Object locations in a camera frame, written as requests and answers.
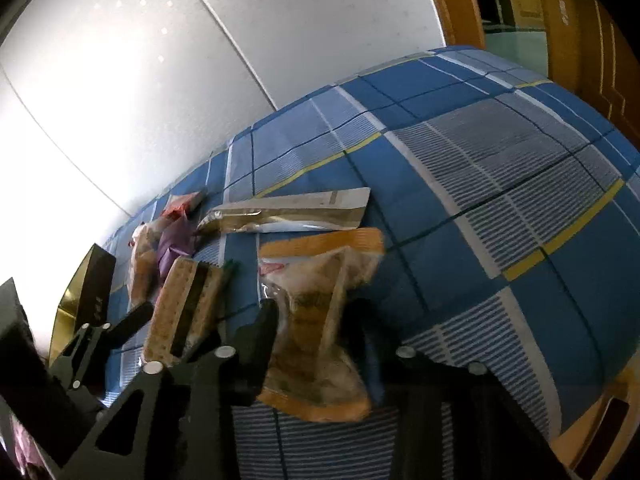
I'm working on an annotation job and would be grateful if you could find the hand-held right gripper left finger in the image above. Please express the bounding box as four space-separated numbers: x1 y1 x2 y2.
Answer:
60 299 279 480

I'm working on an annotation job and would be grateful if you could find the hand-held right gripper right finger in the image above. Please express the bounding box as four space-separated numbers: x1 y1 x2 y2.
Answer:
345 300 571 480

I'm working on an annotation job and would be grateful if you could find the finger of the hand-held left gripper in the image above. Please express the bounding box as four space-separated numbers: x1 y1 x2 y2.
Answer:
47 301 155 401

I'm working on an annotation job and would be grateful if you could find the gold box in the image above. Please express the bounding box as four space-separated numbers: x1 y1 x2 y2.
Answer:
49 242 117 362

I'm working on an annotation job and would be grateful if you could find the cracker packet with green ends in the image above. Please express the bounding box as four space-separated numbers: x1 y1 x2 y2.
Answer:
141 257 237 367

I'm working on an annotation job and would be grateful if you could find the orange-edged clear snack packet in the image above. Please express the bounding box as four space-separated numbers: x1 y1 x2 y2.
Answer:
256 227 386 423

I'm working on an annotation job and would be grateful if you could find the clear beige pastry packet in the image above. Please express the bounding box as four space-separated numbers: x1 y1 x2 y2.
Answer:
126 219 167 308

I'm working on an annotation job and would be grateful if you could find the purple snack packet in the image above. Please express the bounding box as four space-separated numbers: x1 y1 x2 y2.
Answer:
156 209 197 283

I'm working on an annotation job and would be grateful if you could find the red snack packet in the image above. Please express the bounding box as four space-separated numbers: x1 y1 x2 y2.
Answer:
160 190 207 219

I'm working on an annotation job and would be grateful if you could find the long beige wafer packet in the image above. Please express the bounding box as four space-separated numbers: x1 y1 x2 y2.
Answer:
195 187 372 234

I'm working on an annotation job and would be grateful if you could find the blue plaid bed sheet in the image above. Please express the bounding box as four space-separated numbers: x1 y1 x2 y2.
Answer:
100 45 640 480

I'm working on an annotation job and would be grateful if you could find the wooden door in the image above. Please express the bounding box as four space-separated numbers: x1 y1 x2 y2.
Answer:
546 0 640 173

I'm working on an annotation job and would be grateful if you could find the wooden bed frame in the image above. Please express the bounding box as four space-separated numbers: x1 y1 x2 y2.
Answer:
549 365 640 480

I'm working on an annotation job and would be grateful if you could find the wooden door frame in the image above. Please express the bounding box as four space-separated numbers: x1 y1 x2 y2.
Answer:
417 0 487 52

